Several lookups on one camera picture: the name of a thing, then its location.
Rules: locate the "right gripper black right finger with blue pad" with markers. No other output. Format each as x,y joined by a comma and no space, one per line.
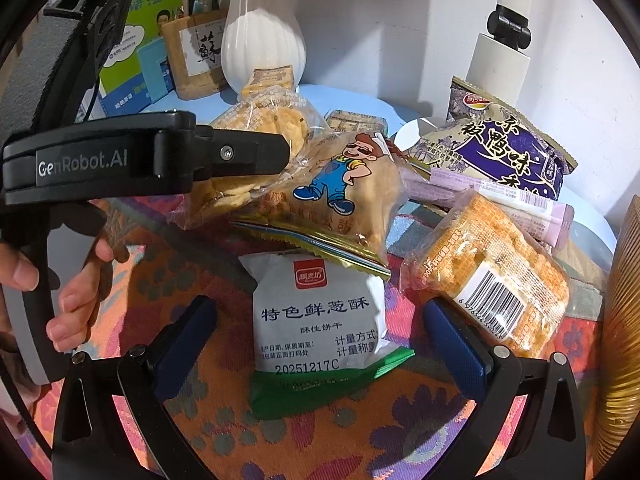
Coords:
527,421

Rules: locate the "green cover book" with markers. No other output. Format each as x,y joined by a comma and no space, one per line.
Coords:
136,73

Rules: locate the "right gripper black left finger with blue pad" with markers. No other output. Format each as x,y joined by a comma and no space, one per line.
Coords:
89,439

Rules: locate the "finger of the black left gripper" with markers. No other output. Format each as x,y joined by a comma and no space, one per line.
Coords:
237,153

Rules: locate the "amber ribbed glass bowl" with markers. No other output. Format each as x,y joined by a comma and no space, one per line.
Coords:
618,403

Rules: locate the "person's left hand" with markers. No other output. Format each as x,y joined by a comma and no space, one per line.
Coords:
76,303

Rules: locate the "cartoon plumber snack packet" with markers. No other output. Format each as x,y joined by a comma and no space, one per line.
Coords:
338,201

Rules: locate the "caramel rice cake barcode packet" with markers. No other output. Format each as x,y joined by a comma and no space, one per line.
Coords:
493,273

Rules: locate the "colourful floral table cloth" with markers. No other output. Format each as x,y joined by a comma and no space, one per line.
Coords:
394,429

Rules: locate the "lilac long wafer packet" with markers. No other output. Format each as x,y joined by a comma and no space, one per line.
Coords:
542,218

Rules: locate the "small beige cracker packet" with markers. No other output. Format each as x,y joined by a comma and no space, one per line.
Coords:
350,122

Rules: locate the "clear bag yellow cookies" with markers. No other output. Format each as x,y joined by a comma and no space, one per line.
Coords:
272,110

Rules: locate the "purple duck flavour chip bag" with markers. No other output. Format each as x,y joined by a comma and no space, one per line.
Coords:
486,138

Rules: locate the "white desk lamp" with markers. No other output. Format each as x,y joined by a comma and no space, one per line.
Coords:
499,64

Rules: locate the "white green scallion biscuit packet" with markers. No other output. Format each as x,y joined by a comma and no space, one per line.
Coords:
320,333

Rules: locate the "white ribbed ceramic vase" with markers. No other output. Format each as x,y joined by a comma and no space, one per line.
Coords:
261,35

